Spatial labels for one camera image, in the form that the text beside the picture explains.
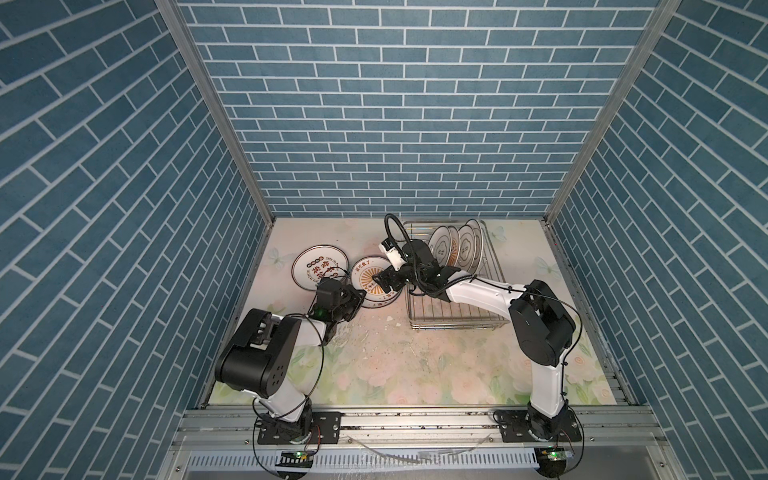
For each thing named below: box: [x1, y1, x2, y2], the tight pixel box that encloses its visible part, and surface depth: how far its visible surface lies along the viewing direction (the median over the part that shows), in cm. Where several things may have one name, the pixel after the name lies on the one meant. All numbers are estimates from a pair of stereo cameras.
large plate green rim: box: [291, 244, 350, 291], surface depth 107 cm
